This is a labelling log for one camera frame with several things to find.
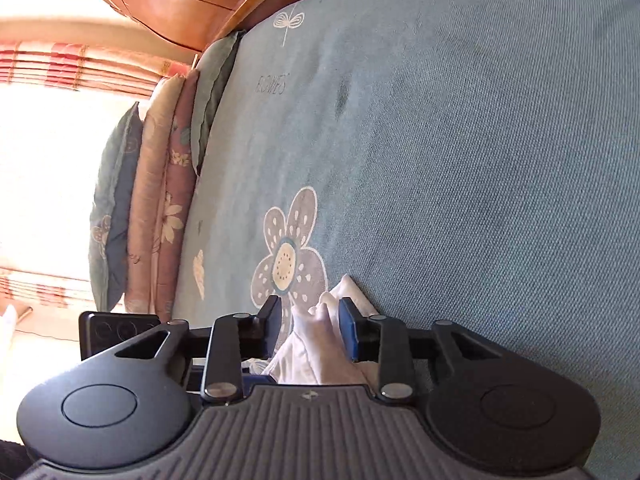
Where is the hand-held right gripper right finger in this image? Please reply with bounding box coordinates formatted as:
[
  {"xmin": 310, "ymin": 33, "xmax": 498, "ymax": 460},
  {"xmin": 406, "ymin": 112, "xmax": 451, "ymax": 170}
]
[{"xmin": 338, "ymin": 296, "xmax": 502, "ymax": 404}]

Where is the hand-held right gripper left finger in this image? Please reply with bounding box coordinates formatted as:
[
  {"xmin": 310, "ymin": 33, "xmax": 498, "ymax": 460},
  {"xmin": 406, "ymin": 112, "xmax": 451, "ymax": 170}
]
[{"xmin": 115, "ymin": 294, "xmax": 282, "ymax": 404}]

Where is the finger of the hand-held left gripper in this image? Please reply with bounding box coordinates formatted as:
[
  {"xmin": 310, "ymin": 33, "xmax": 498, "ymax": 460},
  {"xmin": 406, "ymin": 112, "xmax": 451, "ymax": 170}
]
[{"xmin": 241, "ymin": 359, "xmax": 273, "ymax": 389}]

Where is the white printed t-shirt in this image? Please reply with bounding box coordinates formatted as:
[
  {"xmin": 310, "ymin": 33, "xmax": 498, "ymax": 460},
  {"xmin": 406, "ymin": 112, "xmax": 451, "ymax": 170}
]
[{"xmin": 262, "ymin": 274, "xmax": 382, "ymax": 386}]

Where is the large blue-grey pillow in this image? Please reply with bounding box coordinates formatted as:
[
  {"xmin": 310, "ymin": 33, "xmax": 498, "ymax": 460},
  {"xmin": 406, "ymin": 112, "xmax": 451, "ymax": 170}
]
[{"xmin": 88, "ymin": 101, "xmax": 144, "ymax": 312}]

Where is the cream floral folded quilt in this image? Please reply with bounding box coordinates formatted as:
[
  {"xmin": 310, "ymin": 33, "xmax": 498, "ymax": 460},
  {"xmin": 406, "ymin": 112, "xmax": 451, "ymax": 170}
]
[{"xmin": 123, "ymin": 76, "xmax": 187, "ymax": 314}]

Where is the mauve floral folded quilt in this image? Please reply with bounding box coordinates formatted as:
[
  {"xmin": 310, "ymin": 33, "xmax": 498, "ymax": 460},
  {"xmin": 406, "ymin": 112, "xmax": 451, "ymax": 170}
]
[{"xmin": 152, "ymin": 68, "xmax": 202, "ymax": 312}]

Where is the bright window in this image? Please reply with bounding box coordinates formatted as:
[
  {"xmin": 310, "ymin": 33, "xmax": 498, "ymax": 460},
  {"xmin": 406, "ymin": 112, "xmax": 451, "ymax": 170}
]
[{"xmin": 0, "ymin": 85, "xmax": 151, "ymax": 281}]

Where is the blue floral bed sheet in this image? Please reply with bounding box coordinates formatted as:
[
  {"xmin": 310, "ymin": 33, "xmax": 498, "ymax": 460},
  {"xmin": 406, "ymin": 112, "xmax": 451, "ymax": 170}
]
[{"xmin": 170, "ymin": 0, "xmax": 640, "ymax": 461}]

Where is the small blue-grey pillow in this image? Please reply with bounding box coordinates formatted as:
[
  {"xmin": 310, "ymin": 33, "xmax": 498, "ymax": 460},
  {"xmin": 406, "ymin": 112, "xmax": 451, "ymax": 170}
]
[{"xmin": 190, "ymin": 30, "xmax": 247, "ymax": 177}]

